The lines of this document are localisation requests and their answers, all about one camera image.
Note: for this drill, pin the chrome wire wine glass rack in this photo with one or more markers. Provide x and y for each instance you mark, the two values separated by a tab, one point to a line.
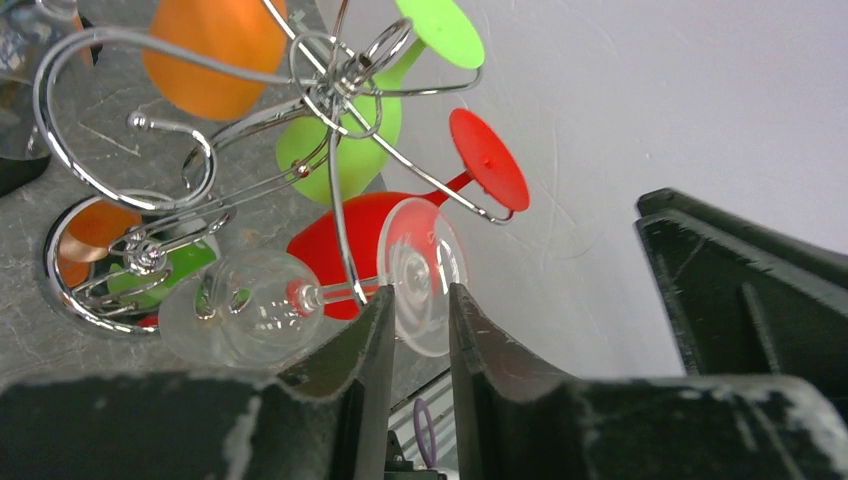
109	260

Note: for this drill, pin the orange plastic wine glass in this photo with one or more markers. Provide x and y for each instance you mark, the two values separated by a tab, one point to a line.
241	34

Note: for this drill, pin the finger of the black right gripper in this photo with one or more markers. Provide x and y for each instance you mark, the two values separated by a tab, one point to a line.
737	309
826	263

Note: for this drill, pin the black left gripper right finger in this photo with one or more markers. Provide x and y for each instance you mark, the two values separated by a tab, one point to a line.
519	417

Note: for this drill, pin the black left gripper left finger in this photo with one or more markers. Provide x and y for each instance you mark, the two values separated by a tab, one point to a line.
324	417

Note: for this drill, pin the green plastic wine glass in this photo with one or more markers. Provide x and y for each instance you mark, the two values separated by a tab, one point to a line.
353	112

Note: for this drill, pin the red plastic wine glass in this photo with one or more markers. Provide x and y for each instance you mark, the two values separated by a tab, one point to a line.
488	162

